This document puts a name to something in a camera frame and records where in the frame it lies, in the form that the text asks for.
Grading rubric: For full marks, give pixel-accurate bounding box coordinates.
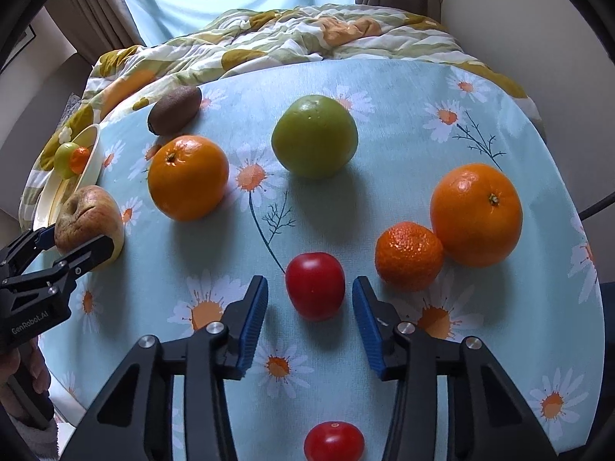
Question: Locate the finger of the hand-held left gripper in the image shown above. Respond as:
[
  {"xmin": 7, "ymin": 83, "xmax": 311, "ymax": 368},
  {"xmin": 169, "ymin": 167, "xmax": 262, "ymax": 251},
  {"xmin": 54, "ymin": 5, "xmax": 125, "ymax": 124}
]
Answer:
[
  {"xmin": 48, "ymin": 233, "xmax": 116, "ymax": 295},
  {"xmin": 0, "ymin": 226, "xmax": 57, "ymax": 277}
]

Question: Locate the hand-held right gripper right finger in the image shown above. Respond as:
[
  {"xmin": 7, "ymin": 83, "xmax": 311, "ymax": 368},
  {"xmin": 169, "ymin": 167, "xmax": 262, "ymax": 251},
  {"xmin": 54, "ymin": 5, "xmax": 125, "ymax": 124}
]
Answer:
[{"xmin": 352, "ymin": 276, "xmax": 560, "ymax": 461}]

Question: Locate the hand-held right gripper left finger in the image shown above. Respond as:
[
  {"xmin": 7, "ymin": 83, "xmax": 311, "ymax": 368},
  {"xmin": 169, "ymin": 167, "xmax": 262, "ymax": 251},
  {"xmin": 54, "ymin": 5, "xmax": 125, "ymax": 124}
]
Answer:
[{"xmin": 60, "ymin": 275, "xmax": 270, "ymax": 461}]

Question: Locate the wrinkled red-yellow apple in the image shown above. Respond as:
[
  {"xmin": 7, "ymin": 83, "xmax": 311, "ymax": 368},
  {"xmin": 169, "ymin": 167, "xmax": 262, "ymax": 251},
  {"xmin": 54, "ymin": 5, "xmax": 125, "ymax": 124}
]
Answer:
[{"xmin": 54, "ymin": 186, "xmax": 126, "ymax": 270}]

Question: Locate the cream bowl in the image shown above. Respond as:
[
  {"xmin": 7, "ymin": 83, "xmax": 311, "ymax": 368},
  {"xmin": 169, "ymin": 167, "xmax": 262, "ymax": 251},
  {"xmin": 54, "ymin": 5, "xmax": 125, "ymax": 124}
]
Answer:
[{"xmin": 33, "ymin": 124, "xmax": 101, "ymax": 231}]

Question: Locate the red tomato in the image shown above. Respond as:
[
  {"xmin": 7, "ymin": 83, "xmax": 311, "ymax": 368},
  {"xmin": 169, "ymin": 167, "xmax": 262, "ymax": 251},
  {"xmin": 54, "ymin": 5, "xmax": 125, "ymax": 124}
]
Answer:
[
  {"xmin": 285, "ymin": 252, "xmax": 346, "ymax": 322},
  {"xmin": 304, "ymin": 421, "xmax": 365, "ymax": 461}
]

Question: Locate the bumpy mandarin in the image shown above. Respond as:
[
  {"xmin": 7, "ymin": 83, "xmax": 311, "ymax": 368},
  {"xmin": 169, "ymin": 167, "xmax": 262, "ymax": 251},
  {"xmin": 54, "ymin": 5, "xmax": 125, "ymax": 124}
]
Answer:
[{"xmin": 375, "ymin": 222, "xmax": 444, "ymax": 293}]

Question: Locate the large orange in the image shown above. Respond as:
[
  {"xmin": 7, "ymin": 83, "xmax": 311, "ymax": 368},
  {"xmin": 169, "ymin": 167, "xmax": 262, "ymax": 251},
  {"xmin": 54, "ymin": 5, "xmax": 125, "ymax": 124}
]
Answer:
[{"xmin": 430, "ymin": 163, "xmax": 524, "ymax": 269}]

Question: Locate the brown kiwi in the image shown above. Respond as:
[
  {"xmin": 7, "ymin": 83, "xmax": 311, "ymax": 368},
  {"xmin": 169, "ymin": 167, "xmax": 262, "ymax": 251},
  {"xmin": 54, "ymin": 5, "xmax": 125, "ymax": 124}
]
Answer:
[{"xmin": 147, "ymin": 85, "xmax": 203, "ymax": 136}]

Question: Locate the large green apple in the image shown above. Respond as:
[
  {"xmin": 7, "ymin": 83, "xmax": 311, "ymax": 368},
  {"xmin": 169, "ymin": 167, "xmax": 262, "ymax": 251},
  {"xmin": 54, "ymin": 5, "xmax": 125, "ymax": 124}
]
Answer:
[{"xmin": 271, "ymin": 95, "xmax": 359, "ymax": 179}]

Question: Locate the person's left hand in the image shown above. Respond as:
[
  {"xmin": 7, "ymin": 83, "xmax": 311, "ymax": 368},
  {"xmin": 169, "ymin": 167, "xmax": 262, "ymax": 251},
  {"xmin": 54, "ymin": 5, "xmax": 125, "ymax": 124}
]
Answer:
[{"xmin": 0, "ymin": 337, "xmax": 52, "ymax": 395}]

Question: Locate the small green apple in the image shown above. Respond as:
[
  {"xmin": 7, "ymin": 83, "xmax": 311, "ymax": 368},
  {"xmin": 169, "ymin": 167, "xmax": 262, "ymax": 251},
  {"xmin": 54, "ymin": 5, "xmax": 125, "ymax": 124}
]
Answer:
[{"xmin": 54, "ymin": 143, "xmax": 80, "ymax": 176}]

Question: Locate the small mandarin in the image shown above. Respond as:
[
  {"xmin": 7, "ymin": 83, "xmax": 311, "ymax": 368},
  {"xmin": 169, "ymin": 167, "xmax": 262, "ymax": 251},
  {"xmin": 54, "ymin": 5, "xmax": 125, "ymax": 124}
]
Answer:
[{"xmin": 71, "ymin": 146, "xmax": 92, "ymax": 174}]

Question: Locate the grey patterned pillow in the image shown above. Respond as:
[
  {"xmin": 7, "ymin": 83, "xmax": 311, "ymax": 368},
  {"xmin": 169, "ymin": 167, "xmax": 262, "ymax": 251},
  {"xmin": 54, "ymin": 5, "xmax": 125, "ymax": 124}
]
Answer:
[{"xmin": 62, "ymin": 91, "xmax": 81, "ymax": 121}]

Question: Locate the grey headboard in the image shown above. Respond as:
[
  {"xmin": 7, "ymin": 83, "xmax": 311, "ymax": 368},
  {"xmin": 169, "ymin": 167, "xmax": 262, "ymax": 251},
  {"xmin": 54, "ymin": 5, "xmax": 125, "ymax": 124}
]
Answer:
[{"xmin": 0, "ymin": 53, "xmax": 94, "ymax": 164}]

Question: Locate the light blue window cloth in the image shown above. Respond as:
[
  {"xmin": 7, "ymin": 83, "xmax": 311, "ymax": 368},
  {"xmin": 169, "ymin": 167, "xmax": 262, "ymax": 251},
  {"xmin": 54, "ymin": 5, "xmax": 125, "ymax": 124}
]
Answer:
[{"xmin": 118, "ymin": 0, "xmax": 359, "ymax": 46}]

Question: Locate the flower print blanket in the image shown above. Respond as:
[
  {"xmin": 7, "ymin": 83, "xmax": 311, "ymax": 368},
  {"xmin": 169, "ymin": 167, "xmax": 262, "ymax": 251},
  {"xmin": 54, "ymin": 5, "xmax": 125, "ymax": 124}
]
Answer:
[{"xmin": 22, "ymin": 4, "xmax": 546, "ymax": 224}]

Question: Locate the black cable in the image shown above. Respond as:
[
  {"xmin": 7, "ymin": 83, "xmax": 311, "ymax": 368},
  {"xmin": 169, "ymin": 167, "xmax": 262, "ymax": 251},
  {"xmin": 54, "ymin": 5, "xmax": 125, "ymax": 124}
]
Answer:
[{"xmin": 579, "ymin": 192, "xmax": 615, "ymax": 219}]

